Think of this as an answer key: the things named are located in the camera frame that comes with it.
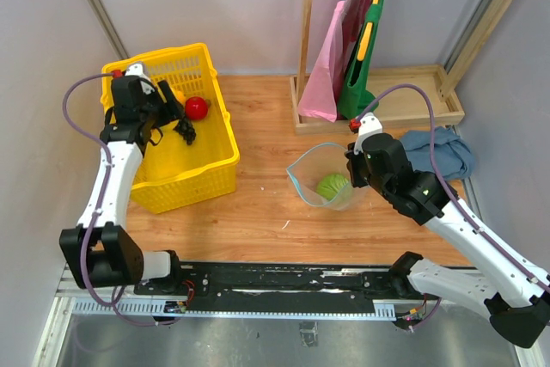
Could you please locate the green cabbage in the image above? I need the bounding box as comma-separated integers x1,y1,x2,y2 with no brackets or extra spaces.
315,173,351,201

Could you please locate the clear zip top bag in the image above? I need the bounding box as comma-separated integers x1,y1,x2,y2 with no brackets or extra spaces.
286,143,370,211

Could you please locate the yellow plastic basket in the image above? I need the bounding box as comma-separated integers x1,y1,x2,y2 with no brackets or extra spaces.
101,43,240,214

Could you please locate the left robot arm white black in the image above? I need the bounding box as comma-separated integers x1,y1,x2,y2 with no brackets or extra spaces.
59,64,184,295

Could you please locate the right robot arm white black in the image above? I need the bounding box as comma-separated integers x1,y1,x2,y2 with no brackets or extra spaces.
345,132,549,348

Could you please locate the green hanging bag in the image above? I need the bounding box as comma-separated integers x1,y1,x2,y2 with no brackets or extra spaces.
337,0,384,119

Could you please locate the pink hanging bag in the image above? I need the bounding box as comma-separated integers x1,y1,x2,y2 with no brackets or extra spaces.
298,0,345,122

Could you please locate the dark red hanging bag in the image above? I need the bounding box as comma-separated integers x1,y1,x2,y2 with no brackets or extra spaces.
342,0,370,58

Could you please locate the orange yellow mango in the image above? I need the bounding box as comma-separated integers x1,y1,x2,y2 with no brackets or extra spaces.
172,89,186,106

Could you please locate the black grape bunch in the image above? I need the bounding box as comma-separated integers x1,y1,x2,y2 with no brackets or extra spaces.
173,118,197,145

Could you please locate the red pomegranate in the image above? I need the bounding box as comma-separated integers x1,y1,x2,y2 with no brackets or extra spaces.
184,96,211,121

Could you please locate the wooden rack tray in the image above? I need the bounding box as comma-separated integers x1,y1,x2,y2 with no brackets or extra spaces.
290,0,514,135

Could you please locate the blue crumpled cloth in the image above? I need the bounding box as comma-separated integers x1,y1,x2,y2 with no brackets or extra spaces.
400,126,475,180

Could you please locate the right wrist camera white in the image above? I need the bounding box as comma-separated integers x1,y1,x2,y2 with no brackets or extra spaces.
349,113,383,149

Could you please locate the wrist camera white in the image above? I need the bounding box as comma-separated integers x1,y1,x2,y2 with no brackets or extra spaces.
349,113,383,149
124,62,155,89

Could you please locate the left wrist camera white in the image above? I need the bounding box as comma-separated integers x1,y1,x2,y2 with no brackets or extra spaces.
124,62,155,89

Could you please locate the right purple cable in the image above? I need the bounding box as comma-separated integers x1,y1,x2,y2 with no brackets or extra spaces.
350,83,550,333

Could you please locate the purple cable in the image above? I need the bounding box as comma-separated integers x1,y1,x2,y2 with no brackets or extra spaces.
350,83,550,333
62,69,181,327

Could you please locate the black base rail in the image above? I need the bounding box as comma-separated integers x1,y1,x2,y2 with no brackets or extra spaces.
133,262,425,319

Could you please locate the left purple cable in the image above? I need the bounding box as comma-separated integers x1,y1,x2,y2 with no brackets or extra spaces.
62,69,181,327

